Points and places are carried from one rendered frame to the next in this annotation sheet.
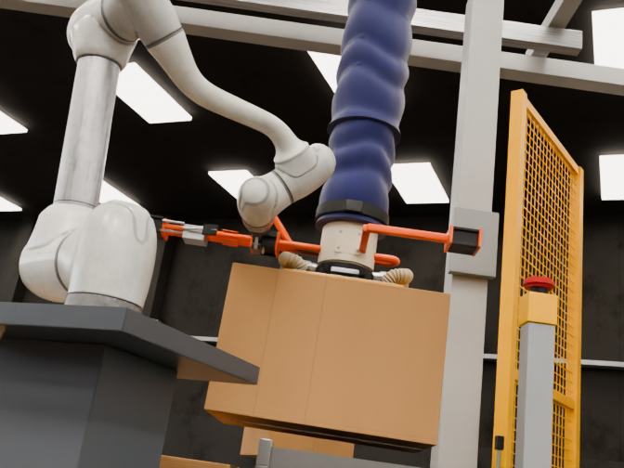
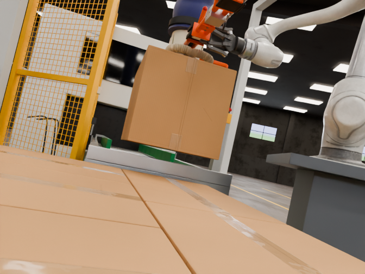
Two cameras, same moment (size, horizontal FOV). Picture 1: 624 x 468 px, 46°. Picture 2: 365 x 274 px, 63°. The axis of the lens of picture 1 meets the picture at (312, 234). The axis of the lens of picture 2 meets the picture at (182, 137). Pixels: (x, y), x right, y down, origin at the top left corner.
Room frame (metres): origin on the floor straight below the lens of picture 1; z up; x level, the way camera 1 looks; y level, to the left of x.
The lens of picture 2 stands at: (2.46, 1.38, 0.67)
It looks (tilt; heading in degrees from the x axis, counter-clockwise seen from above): 3 degrees up; 253
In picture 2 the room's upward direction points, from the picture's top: 13 degrees clockwise
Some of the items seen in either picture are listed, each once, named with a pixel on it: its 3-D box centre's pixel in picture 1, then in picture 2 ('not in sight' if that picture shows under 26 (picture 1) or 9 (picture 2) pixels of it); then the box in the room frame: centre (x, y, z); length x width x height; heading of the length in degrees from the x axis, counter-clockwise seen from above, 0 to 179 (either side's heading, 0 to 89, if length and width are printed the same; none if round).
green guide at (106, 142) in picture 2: not in sight; (100, 140); (2.38, -1.49, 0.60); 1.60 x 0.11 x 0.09; 90
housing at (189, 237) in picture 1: (195, 235); (215, 16); (2.13, 0.35, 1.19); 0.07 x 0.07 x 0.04; 87
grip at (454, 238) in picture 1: (462, 240); not in sight; (1.83, -0.40, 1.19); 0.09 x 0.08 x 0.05; 177
